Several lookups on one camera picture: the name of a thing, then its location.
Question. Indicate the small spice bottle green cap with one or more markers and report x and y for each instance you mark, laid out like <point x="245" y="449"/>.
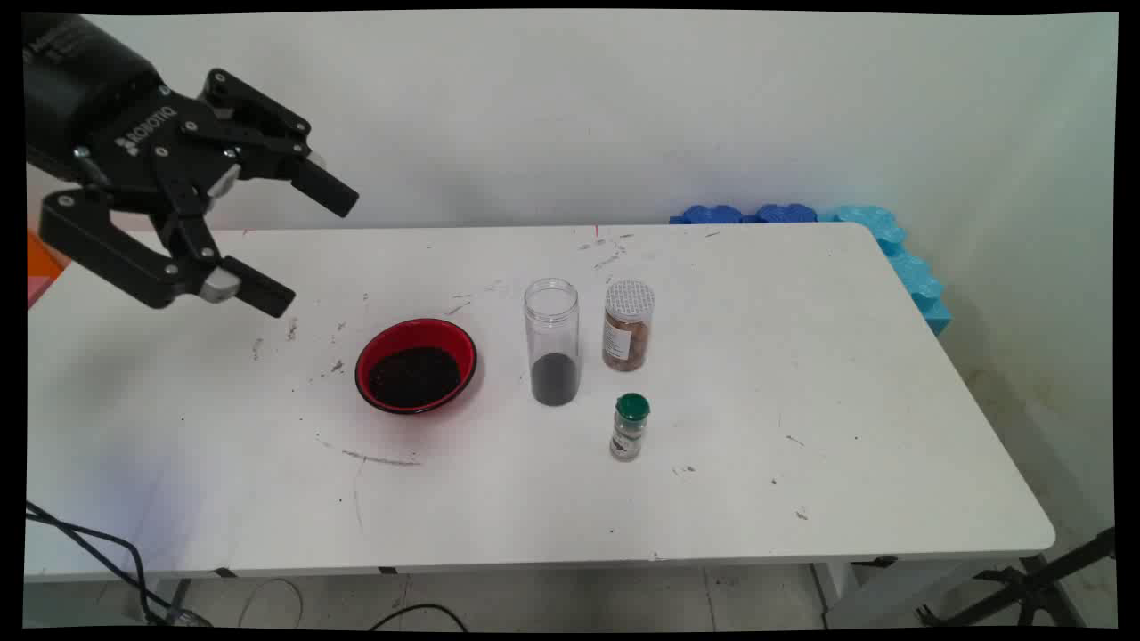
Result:
<point x="630" y="427"/>

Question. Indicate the brown spice jar white lid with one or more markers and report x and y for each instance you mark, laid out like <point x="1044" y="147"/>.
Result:
<point x="627" y="334"/>

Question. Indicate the black tripod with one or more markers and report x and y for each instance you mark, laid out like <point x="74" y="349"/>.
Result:
<point x="1024" y="583"/>

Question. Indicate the pink block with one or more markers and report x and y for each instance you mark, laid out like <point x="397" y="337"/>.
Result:
<point x="37" y="289"/>

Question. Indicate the white table leg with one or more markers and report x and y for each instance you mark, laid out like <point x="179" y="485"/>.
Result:
<point x="169" y="601"/>

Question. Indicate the red plastic bowl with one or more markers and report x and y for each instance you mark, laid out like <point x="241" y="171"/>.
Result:
<point x="415" y="374"/>

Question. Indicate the white table leg frame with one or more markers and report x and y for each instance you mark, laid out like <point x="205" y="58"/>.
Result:
<point x="891" y="592"/>

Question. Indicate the dark blue foam mat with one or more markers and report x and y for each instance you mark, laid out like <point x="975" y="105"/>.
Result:
<point x="786" y="213"/>
<point x="711" y="215"/>

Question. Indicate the tall clear plastic jar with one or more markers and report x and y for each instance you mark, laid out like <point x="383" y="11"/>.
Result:
<point x="554" y="378"/>

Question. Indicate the light blue foam mat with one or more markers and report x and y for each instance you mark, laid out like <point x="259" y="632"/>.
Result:
<point x="899" y="254"/>

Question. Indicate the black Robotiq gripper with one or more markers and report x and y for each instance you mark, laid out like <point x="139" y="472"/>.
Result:
<point x="89" y="98"/>

